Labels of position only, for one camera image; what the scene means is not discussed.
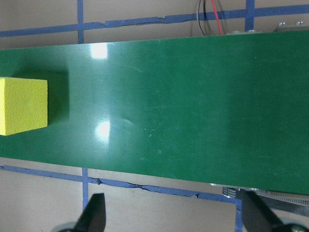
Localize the yellow foam block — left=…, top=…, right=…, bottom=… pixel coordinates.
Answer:
left=0, top=77, right=49, bottom=137

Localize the thin red wire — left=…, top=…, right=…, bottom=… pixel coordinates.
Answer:
left=211, top=0, right=224, bottom=36

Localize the thin black wire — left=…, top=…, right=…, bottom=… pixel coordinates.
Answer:
left=197, top=0, right=208, bottom=37

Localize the green conveyor belt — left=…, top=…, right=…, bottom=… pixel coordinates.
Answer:
left=0, top=30, right=309, bottom=211

